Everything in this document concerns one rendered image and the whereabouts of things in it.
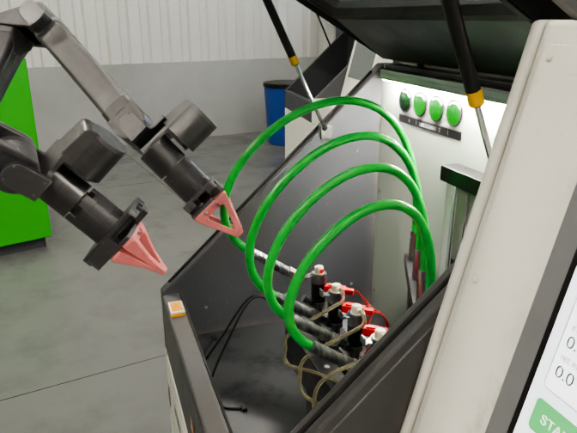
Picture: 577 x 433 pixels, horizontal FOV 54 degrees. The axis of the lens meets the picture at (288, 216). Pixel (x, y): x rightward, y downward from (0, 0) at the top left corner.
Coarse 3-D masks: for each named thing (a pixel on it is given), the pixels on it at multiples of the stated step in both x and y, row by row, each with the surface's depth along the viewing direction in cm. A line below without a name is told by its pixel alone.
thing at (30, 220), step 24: (24, 72) 364; (24, 96) 368; (0, 120) 363; (24, 120) 372; (0, 192) 375; (0, 216) 379; (24, 216) 388; (48, 216) 398; (0, 240) 383; (24, 240) 392
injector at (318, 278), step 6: (318, 276) 105; (324, 276) 105; (312, 282) 106; (318, 282) 105; (324, 282) 105; (312, 288) 106; (318, 288) 105; (312, 294) 107; (318, 294) 106; (306, 300) 106; (312, 300) 106; (318, 300) 106; (324, 300) 107; (312, 306) 107; (318, 306) 107; (324, 306) 107; (318, 324) 108
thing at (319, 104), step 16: (352, 96) 97; (304, 112) 94; (384, 112) 99; (272, 128) 94; (400, 128) 101; (256, 144) 93; (240, 160) 94; (224, 208) 95; (224, 224) 96; (240, 240) 99
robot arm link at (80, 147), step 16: (80, 128) 74; (96, 128) 75; (64, 144) 73; (80, 144) 73; (96, 144) 74; (112, 144) 75; (48, 160) 74; (64, 160) 73; (80, 160) 74; (96, 160) 74; (112, 160) 75; (0, 176) 69; (16, 176) 70; (32, 176) 70; (48, 176) 72; (96, 176) 76; (32, 192) 72
